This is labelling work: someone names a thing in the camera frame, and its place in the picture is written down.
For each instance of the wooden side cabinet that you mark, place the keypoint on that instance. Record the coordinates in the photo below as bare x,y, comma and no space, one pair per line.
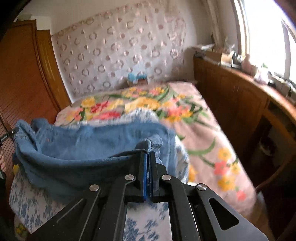
257,120

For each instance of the person's left hand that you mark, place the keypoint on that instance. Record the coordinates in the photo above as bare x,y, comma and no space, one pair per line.
2,163

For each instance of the clutter on cabinet top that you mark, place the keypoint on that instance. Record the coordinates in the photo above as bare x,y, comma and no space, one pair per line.
262,75

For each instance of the blue denim jeans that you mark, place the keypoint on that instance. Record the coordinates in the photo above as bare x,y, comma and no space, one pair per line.
65,161

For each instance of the blue floral white quilt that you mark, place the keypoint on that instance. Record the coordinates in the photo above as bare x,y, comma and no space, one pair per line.
32,207

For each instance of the white circle-pattern curtain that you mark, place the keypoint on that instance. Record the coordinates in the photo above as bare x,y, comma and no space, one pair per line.
98,53

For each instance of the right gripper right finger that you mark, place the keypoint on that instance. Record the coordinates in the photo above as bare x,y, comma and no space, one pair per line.
197,212

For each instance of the window with bright light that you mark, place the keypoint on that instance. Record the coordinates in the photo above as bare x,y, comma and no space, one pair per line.
269,37

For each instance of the wooden slatted wardrobe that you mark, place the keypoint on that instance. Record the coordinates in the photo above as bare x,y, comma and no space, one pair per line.
31,84

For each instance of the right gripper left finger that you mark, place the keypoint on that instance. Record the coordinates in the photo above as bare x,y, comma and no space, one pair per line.
100,212

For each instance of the colourful floral bed sheet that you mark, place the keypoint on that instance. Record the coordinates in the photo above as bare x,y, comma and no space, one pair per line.
178,105

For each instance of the cardboard box with blue cloth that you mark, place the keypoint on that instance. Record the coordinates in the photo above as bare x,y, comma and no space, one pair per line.
139,79

